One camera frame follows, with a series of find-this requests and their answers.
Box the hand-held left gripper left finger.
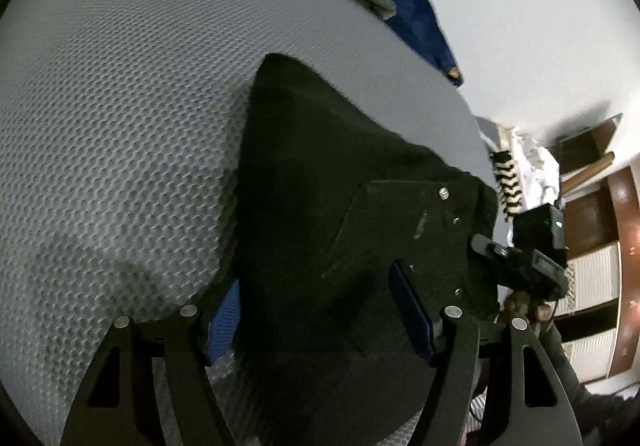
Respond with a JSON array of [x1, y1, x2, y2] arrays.
[[60, 277, 243, 446]]

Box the black white striped cloth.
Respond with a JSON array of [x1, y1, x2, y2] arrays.
[[491, 150, 527, 220]]

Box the person's right forearm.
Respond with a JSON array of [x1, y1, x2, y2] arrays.
[[540, 321, 640, 446]]

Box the dark blue blanket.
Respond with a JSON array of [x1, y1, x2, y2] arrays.
[[384, 0, 464, 88]]

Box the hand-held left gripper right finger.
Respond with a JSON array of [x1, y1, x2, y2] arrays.
[[389, 260, 586, 446]]

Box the grey mesh mattress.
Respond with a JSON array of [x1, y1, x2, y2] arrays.
[[0, 0, 497, 446]]

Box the black pants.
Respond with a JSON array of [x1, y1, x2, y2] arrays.
[[220, 53, 501, 446]]

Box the person's right hand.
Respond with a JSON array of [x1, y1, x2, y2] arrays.
[[499, 290, 555, 333]]

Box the brown wooden cabinet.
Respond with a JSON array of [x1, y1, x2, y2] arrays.
[[559, 165, 640, 379]]

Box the white crumpled cloth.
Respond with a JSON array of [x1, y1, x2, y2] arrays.
[[510, 126, 562, 213]]

